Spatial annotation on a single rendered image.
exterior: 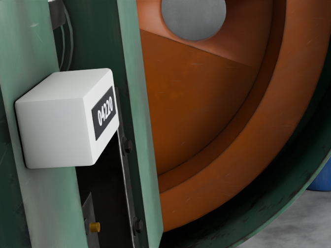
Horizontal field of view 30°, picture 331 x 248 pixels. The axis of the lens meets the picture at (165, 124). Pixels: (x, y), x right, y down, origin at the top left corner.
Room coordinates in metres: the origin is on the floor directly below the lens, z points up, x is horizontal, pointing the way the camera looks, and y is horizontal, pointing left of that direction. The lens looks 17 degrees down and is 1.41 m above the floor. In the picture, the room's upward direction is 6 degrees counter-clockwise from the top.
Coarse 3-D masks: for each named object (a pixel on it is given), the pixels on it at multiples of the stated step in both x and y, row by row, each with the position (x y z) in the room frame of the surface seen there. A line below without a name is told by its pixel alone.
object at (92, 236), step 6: (84, 192) 0.58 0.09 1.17; (90, 192) 0.58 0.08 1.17; (84, 198) 0.56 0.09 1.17; (90, 198) 0.57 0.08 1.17; (84, 204) 0.55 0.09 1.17; (90, 204) 0.57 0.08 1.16; (84, 210) 0.55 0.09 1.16; (90, 210) 0.57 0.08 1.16; (84, 216) 0.55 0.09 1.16; (90, 216) 0.56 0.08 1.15; (90, 222) 0.56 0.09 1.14; (96, 222) 0.56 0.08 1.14; (90, 228) 0.56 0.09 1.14; (96, 228) 0.55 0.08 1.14; (90, 234) 0.55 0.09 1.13; (96, 234) 0.57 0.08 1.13; (90, 240) 0.55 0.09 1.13; (96, 240) 0.57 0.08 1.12; (90, 246) 0.55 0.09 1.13; (96, 246) 0.57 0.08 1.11
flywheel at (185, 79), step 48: (144, 0) 0.87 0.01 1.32; (240, 0) 0.84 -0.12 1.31; (288, 0) 0.80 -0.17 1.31; (144, 48) 0.87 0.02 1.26; (192, 48) 0.86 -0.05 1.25; (240, 48) 0.85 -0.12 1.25; (288, 48) 0.80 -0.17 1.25; (192, 96) 0.86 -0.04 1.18; (240, 96) 0.85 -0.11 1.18; (288, 96) 0.80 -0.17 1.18; (192, 144) 0.86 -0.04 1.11; (240, 144) 0.81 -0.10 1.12; (192, 192) 0.82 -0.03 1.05
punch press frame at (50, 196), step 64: (0, 0) 0.33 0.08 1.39; (64, 0) 0.61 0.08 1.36; (128, 0) 0.65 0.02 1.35; (0, 64) 0.32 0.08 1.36; (64, 64) 0.60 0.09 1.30; (128, 64) 0.62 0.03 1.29; (0, 128) 0.31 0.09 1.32; (128, 128) 0.60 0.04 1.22; (0, 192) 0.31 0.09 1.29; (64, 192) 0.38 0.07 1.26
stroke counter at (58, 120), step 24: (72, 72) 0.38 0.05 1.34; (96, 72) 0.37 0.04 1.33; (24, 96) 0.33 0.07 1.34; (48, 96) 0.32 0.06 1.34; (72, 96) 0.32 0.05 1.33; (96, 96) 0.34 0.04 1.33; (24, 120) 0.32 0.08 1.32; (48, 120) 0.32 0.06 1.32; (72, 120) 0.32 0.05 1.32; (96, 120) 0.33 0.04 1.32; (24, 144) 0.32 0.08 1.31; (48, 144) 0.32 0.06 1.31; (72, 144) 0.32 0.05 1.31; (96, 144) 0.32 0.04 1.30
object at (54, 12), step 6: (48, 0) 0.50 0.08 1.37; (54, 0) 0.52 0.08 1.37; (60, 0) 0.53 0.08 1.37; (54, 6) 0.51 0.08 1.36; (60, 6) 0.52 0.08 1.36; (54, 12) 0.51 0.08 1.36; (60, 12) 0.52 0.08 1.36; (54, 18) 0.50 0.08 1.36; (60, 18) 0.52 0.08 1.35; (54, 24) 0.50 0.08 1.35; (60, 24) 0.52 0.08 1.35
